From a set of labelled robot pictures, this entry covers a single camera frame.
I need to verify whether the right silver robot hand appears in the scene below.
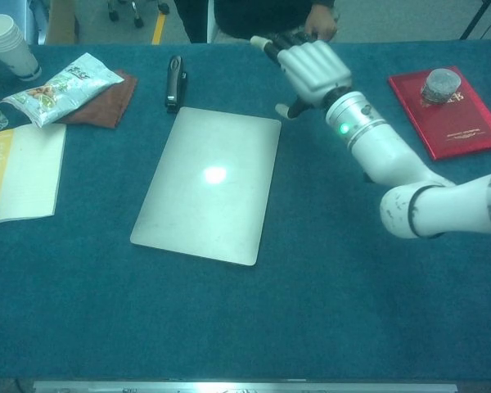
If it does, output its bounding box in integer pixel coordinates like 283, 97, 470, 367
250, 31, 354, 120

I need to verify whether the silver laptop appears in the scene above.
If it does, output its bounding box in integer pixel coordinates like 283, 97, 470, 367
129, 106, 282, 268

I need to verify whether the person in dark clothes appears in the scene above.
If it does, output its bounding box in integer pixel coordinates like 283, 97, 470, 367
175, 0, 340, 44

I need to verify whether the black stapler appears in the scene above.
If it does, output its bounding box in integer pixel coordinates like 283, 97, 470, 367
164, 54, 188, 115

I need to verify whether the red hardcover certificate folder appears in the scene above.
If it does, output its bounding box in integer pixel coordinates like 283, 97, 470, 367
387, 65, 491, 161

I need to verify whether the black tripod leg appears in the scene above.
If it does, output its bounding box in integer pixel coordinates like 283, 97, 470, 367
459, 0, 491, 41

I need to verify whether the office chair wheel base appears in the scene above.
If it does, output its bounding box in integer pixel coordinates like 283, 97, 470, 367
107, 0, 171, 29

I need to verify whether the brown folded cloth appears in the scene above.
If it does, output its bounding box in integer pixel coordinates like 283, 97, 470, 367
59, 69, 139, 131

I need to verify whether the white nut snack bag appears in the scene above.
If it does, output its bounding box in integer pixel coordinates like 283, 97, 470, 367
0, 52, 126, 129

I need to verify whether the brown cardboard box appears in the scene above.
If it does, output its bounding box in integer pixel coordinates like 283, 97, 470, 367
44, 0, 81, 45

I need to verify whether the blue table cloth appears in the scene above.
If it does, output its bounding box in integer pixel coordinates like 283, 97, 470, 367
0, 39, 491, 382

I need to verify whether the stack of paper cups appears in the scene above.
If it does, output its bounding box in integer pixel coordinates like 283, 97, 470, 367
0, 13, 43, 82

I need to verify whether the white yellow Lexicon notebook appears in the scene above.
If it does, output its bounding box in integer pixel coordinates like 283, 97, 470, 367
0, 123, 67, 226

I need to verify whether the aluminium profile rail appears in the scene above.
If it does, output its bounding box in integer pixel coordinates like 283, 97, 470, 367
32, 380, 459, 393

